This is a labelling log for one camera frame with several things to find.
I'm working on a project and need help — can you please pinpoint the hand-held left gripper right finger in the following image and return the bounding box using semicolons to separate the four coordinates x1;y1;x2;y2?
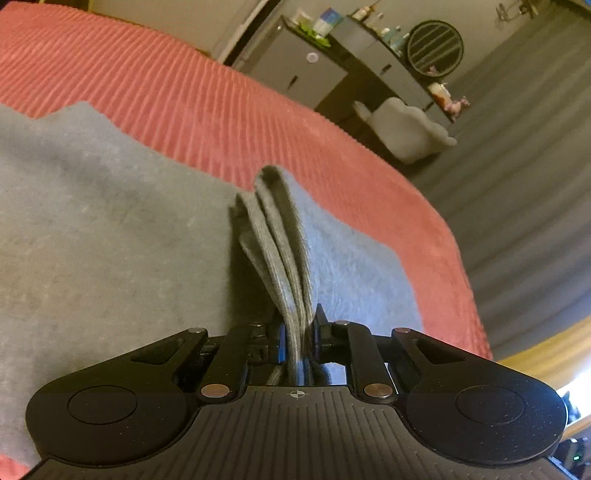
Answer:
310;308;445;400

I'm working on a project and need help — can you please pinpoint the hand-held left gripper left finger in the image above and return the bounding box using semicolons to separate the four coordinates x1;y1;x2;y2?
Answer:
130;321;286;401

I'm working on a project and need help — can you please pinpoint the grey towel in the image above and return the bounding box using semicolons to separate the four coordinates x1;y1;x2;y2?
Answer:
0;102;426;467

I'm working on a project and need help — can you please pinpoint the white fluffy chair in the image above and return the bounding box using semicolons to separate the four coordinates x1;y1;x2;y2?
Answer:
353;96;459;164

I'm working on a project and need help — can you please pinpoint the red ribbed blanket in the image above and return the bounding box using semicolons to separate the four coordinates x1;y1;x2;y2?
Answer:
0;1;493;480

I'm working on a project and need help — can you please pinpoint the grey cabinet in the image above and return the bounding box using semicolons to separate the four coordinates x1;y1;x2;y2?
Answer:
235;14;352;110

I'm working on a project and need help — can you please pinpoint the dark dressing table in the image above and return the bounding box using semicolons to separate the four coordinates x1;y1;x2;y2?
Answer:
316;17;455;153

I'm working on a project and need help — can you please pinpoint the round black slatted mirror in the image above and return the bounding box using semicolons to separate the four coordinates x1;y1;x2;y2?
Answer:
404;19;463;76

